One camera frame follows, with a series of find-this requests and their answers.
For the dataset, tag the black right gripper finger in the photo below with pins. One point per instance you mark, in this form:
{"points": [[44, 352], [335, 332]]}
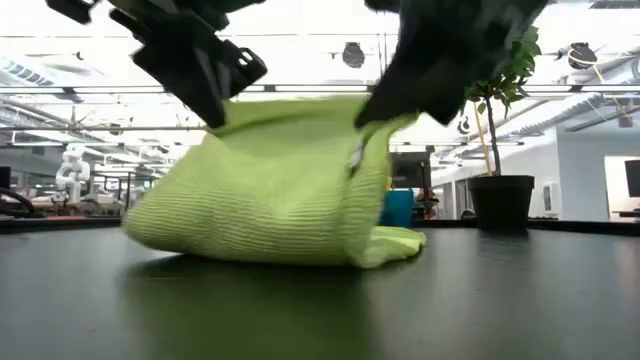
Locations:
{"points": [[420, 90]]}

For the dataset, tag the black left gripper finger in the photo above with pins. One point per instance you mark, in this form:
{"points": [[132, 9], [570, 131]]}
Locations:
{"points": [[195, 80]]}

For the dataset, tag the lime green microfiber towel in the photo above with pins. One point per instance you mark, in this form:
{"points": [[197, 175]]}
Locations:
{"points": [[270, 200]]}

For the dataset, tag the black ceiling-mounted device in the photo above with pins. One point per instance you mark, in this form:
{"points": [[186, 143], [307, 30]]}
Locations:
{"points": [[353, 55], [581, 55]]}

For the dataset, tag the dark grey box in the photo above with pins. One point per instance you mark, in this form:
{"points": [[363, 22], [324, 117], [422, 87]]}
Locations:
{"points": [[410, 170]]}

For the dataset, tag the blue plastic bin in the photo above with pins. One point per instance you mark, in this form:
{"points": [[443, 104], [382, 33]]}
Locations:
{"points": [[399, 207]]}

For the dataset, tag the green potted plant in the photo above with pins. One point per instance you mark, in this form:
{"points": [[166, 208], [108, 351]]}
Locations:
{"points": [[500, 200]]}

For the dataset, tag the white humanoid robot figure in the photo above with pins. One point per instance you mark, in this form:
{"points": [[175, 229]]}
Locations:
{"points": [[72, 172]]}

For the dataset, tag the black curved chair part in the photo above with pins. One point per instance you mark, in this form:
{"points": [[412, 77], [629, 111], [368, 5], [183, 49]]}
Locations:
{"points": [[20, 197]]}

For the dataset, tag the wall-mounted screen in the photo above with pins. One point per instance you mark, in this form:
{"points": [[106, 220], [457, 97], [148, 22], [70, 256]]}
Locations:
{"points": [[622, 182]]}

